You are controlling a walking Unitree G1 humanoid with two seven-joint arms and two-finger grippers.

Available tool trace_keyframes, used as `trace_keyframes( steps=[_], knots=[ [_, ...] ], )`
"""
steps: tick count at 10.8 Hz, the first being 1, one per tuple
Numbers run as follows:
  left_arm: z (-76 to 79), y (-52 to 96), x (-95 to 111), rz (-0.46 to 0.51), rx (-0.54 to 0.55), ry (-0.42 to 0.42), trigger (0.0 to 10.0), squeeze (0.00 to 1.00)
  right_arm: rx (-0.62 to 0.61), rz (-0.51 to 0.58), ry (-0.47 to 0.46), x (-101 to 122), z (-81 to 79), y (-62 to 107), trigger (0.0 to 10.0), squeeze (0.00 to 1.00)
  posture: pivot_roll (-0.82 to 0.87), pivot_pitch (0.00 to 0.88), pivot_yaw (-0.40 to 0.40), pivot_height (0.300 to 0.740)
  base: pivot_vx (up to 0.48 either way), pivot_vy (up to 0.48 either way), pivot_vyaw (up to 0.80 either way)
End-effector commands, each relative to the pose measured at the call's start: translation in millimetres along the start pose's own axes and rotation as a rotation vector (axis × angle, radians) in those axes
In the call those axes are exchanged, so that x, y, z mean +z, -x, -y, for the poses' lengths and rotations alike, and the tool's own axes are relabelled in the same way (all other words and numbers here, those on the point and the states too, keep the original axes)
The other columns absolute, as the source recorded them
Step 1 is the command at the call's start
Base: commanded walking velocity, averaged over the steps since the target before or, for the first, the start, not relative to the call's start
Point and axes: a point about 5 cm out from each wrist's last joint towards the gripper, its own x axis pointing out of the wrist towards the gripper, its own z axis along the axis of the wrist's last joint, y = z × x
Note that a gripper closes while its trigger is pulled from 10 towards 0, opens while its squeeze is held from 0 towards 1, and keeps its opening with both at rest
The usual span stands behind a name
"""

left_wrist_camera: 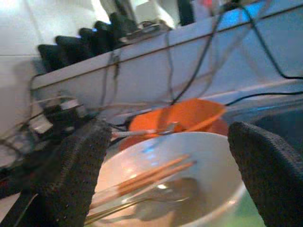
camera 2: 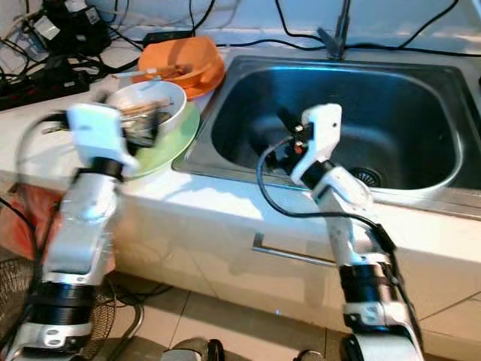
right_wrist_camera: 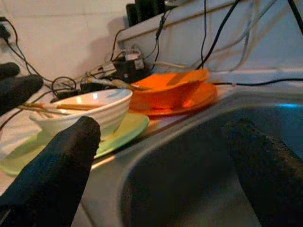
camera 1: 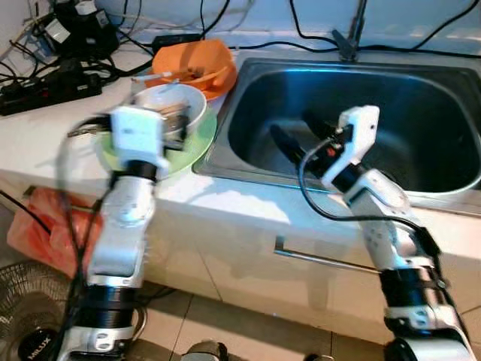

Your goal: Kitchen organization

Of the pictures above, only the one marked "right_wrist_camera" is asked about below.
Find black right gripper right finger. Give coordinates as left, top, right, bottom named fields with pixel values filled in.
left=223, top=119, right=303, bottom=227

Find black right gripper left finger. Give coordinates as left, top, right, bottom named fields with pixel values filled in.
left=0, top=115, right=101, bottom=227

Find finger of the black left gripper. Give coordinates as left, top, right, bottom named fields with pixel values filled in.
left=0, top=62, right=21, bottom=80
left=0, top=74, right=45, bottom=116

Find green plate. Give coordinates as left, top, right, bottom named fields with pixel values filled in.
left=0, top=112, right=150, bottom=176

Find white ribbed bowl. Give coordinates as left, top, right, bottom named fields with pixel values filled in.
left=29, top=88, right=133, bottom=138

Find patterned chopstick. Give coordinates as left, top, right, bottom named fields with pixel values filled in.
left=86, top=77, right=152, bottom=92

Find steel sink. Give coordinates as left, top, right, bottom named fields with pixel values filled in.
left=78, top=89, right=303, bottom=227

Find orange plate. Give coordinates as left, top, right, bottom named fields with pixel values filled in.
left=129, top=82, right=218, bottom=116

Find black power adapter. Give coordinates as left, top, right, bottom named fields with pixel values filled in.
left=111, top=51, right=152, bottom=82

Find black block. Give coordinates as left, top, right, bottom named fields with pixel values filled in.
left=125, top=3, right=138, bottom=26
left=134, top=0, right=166, bottom=22

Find orange bowl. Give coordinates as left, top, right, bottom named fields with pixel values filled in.
left=129, top=68, right=211, bottom=111

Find white cable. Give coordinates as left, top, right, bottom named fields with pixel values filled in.
left=229, top=0, right=277, bottom=71

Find thick black cable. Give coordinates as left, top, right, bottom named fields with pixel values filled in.
left=197, top=0, right=241, bottom=69

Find thin black cable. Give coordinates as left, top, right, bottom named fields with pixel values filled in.
left=200, top=0, right=208, bottom=69

